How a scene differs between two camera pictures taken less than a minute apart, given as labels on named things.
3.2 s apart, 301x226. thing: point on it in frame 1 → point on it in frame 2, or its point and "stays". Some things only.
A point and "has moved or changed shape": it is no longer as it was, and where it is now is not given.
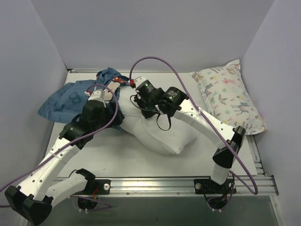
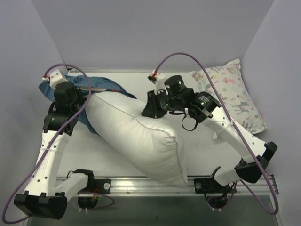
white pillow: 173,133 has moved or changed shape
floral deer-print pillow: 226,97 stays
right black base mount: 208,186 stays
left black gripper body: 115,115 → 76,97
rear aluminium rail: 84,70 stays
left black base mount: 101,187 stays
